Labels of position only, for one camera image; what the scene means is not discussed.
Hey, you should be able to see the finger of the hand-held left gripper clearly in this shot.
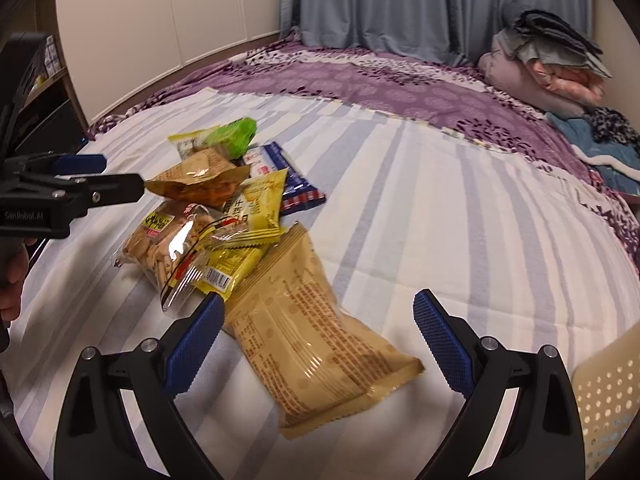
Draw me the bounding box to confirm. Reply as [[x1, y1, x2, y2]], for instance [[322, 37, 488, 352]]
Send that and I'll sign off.
[[50, 173, 146, 209], [20, 153, 108, 175]]

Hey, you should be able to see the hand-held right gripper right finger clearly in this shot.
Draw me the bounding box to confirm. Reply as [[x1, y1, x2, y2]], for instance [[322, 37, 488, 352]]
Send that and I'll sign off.
[[412, 289, 586, 480]]

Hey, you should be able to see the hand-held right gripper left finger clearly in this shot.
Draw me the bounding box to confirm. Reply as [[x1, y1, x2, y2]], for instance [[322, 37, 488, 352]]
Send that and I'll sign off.
[[54, 292, 226, 480]]

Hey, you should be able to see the brown snack packet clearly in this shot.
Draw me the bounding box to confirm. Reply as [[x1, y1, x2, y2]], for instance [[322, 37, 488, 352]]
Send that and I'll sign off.
[[144, 147, 251, 208]]

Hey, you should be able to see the small yellow snack packet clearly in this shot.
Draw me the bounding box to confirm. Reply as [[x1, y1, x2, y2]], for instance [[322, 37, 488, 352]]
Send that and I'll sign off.
[[192, 225, 286, 303]]

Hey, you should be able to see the large tan snack packet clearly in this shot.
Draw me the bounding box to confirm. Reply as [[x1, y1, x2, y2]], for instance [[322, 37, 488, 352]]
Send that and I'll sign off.
[[222, 222, 426, 441]]

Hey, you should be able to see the cream perforated plastic basket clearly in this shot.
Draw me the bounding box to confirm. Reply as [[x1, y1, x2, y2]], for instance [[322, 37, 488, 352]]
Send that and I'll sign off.
[[572, 330, 640, 480]]

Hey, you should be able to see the person's left hand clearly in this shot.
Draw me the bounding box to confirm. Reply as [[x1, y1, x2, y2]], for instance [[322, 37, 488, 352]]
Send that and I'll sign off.
[[0, 239, 40, 322]]

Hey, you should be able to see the wooden shelf unit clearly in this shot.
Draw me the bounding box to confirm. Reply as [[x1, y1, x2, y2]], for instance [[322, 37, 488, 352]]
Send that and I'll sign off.
[[20, 32, 92, 161]]

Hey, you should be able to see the clear biscuit packet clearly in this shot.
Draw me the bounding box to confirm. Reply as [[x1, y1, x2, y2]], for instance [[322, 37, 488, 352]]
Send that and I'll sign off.
[[111, 201, 236, 316]]

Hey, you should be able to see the striped blanket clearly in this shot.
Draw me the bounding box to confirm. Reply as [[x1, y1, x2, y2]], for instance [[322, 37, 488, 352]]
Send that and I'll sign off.
[[0, 87, 640, 480]]

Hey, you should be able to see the green and yellow snack packet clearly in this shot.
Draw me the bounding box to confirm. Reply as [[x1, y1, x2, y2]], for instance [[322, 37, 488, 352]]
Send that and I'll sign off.
[[167, 116, 258, 161]]

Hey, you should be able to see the wide yellow snack packet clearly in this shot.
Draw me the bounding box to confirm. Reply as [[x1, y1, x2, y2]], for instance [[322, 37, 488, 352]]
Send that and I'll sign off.
[[222, 167, 290, 233]]

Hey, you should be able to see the white wardrobe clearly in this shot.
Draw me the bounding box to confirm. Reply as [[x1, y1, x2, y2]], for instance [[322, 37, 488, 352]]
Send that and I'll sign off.
[[55, 0, 301, 126]]

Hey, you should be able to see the blue snack packet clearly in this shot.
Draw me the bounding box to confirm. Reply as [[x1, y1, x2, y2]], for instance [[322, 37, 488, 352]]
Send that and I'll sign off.
[[242, 141, 327, 217]]

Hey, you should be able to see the blue folded blanket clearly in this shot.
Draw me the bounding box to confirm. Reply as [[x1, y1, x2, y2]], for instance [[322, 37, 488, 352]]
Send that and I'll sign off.
[[545, 110, 640, 193]]

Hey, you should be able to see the purple patterned bedsheet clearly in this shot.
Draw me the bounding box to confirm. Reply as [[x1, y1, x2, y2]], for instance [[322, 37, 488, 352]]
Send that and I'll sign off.
[[87, 35, 640, 281]]

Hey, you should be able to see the mauve quilt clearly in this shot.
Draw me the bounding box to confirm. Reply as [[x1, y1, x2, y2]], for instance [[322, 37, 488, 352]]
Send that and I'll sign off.
[[477, 30, 586, 116]]

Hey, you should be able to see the dark patterned cloth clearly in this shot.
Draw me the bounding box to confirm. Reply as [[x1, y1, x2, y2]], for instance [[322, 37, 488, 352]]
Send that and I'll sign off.
[[585, 106, 640, 161]]

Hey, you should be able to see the pink folded quilt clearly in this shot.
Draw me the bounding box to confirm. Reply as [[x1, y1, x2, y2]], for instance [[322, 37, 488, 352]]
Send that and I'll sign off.
[[520, 57, 608, 108]]

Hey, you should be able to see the grey folded blanket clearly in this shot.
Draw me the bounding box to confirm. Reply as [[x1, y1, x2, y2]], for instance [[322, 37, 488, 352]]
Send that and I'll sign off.
[[492, 2, 613, 78]]

